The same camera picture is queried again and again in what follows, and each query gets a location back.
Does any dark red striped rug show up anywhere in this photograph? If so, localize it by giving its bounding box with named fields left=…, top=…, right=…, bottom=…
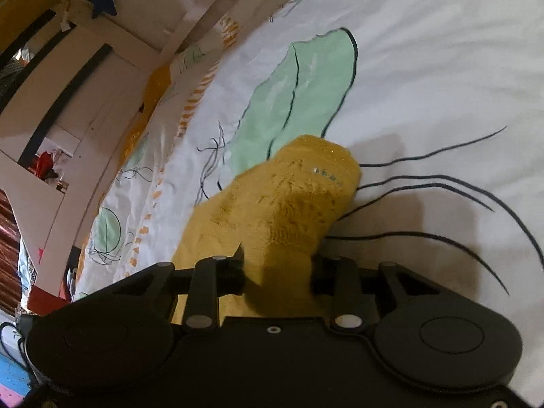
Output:
left=0, top=190, right=23, bottom=316

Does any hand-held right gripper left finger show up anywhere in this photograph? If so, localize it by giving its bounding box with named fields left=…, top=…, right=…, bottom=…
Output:
left=108, top=242, right=247, bottom=335

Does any wooden bed frame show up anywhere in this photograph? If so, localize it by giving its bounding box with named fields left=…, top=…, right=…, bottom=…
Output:
left=0, top=0, right=307, bottom=307

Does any red cloth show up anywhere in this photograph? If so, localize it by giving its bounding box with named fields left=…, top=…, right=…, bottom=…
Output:
left=36, top=151, right=55, bottom=178

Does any orange mattress sheet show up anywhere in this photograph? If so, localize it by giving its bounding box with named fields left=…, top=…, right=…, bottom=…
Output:
left=119, top=64, right=173, bottom=158

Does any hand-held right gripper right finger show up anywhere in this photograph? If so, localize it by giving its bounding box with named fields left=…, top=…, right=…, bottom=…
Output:
left=311, top=255, right=443, bottom=335

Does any black cable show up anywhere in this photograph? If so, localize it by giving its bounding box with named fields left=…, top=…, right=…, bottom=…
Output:
left=0, top=314, right=31, bottom=371

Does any blue floor mat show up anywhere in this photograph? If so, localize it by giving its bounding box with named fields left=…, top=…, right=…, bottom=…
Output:
left=0, top=355, right=34, bottom=408

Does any yellow knitted sweater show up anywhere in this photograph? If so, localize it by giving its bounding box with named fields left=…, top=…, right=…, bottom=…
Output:
left=172, top=134, right=363, bottom=319

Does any white leaf print bedsheet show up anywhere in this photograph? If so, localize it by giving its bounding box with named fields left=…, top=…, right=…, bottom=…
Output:
left=70, top=0, right=544, bottom=400

